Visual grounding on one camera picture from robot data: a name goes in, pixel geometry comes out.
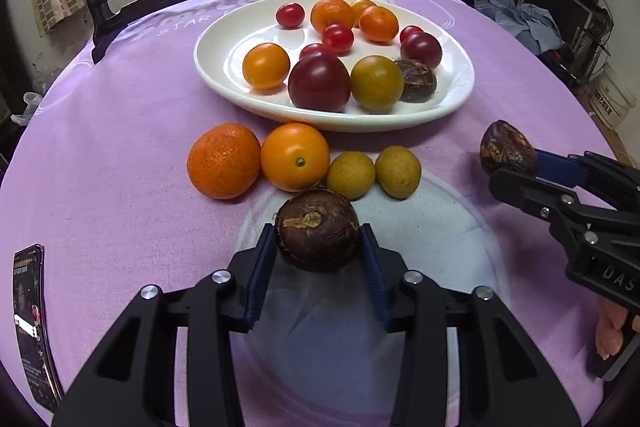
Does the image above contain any orange round tomato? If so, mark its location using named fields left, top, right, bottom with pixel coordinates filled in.
left=260, top=122, right=331, bottom=192
left=242, top=43, right=291, bottom=90

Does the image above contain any black smartphone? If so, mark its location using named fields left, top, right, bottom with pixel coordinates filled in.
left=12, top=244, right=65, bottom=413

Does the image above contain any white plastic bag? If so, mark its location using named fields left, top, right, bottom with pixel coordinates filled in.
left=10, top=91, right=42, bottom=126

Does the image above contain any large orange mandarin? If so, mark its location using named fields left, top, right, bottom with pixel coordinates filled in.
left=187, top=123, right=262, bottom=200

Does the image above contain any yellow brown longan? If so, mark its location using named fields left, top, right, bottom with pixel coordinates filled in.
left=375, top=146, right=422, bottom=199
left=326, top=152, right=376, bottom=200

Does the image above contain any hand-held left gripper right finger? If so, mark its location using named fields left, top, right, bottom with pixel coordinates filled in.
left=359, top=223, right=581, bottom=427

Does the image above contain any brown water chestnut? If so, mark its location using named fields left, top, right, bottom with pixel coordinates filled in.
left=479, top=120, right=539, bottom=174
left=394, top=59, right=438, bottom=102
left=275, top=189, right=360, bottom=273

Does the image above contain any small dark red tomato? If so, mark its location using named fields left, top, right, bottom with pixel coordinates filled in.
left=400, top=31, right=443, bottom=69

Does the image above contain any blue grey clothing pile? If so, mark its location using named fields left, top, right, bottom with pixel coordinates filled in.
left=472, top=0, right=563, bottom=55

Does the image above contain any small orange mandarin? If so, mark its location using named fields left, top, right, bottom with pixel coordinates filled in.
left=358, top=6, right=400, bottom=44
left=310, top=0, right=355, bottom=34
left=349, top=0, right=378, bottom=28

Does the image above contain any white plastic bucket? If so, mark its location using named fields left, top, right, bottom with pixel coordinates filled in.
left=592, top=64, right=636, bottom=128

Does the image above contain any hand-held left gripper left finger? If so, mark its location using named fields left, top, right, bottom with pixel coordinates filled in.
left=52, top=224, right=278, bottom=427

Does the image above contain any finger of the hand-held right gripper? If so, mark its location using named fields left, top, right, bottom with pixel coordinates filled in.
left=531, top=148, right=640, bottom=214
left=488, top=167, right=610, bottom=254

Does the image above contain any yellow green tomato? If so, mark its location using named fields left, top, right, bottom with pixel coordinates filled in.
left=350, top=55, right=405, bottom=114

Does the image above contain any white round plate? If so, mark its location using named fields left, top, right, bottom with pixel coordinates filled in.
left=194, top=0, right=476, bottom=132

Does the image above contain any person's right hand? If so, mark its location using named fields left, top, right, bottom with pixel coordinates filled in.
left=595, top=297, right=632, bottom=361

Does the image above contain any purple printed tablecloth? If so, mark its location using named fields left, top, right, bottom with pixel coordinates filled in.
left=0, top=0, right=621, bottom=427

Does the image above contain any black metal rack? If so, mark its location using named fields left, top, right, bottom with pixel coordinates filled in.
left=515, top=0, right=613, bottom=78

